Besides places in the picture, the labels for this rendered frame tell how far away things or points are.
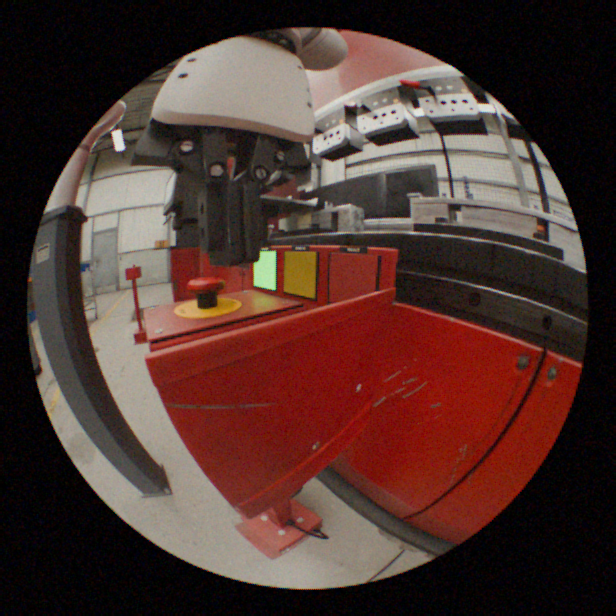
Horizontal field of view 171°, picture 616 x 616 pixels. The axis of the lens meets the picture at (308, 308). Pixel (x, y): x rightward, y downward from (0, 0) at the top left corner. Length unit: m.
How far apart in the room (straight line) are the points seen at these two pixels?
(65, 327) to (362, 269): 0.60
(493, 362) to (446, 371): 0.08
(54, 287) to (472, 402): 0.81
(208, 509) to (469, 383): 0.89
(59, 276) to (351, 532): 1.11
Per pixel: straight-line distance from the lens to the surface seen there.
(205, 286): 0.19
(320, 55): 0.26
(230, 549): 0.86
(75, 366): 0.60
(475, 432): 0.36
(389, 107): 0.60
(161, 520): 0.98
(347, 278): 0.17
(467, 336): 0.29
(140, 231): 7.83
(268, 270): 0.25
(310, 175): 0.77
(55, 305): 0.57
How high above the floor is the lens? 0.83
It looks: 15 degrees down
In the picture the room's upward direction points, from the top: 2 degrees clockwise
